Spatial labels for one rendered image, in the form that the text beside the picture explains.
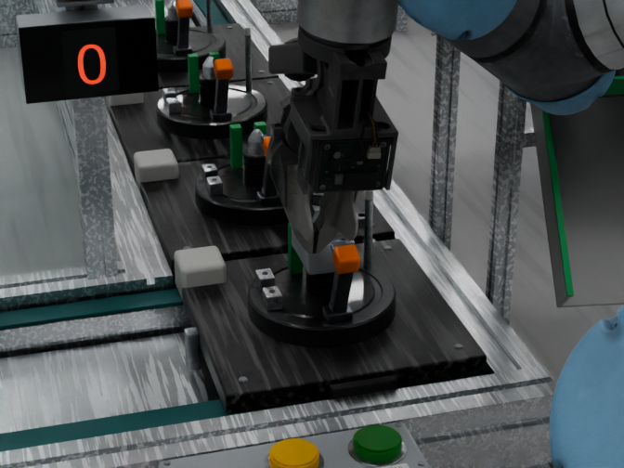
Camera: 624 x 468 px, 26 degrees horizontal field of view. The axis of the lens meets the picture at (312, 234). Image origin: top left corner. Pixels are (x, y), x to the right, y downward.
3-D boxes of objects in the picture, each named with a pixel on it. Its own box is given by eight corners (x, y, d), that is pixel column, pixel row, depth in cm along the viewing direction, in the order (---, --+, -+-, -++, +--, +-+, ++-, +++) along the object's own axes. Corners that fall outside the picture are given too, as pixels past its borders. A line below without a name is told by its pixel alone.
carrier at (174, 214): (395, 248, 144) (397, 139, 138) (172, 278, 138) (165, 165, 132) (331, 160, 165) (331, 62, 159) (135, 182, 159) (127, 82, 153)
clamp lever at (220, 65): (230, 114, 165) (233, 68, 160) (214, 116, 165) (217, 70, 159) (224, 95, 167) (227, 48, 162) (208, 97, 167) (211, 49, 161)
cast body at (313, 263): (355, 270, 124) (356, 201, 121) (308, 276, 123) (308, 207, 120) (330, 230, 131) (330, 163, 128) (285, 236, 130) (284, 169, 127)
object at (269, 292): (282, 309, 124) (282, 294, 124) (266, 311, 124) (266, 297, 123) (277, 299, 126) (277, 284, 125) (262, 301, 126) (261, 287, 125)
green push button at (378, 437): (408, 467, 109) (409, 448, 108) (360, 475, 108) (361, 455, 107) (392, 439, 113) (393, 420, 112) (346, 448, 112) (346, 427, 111)
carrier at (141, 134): (330, 159, 165) (331, 61, 159) (134, 181, 159) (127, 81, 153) (279, 90, 186) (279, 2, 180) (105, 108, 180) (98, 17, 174)
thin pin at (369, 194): (372, 269, 131) (374, 190, 127) (365, 270, 131) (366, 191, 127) (370, 266, 132) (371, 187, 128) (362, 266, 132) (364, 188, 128)
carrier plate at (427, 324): (486, 373, 122) (487, 354, 121) (226, 415, 116) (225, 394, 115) (399, 254, 143) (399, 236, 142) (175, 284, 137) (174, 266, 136)
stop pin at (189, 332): (201, 370, 127) (199, 333, 125) (188, 371, 127) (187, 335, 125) (198, 362, 128) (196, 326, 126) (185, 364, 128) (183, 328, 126)
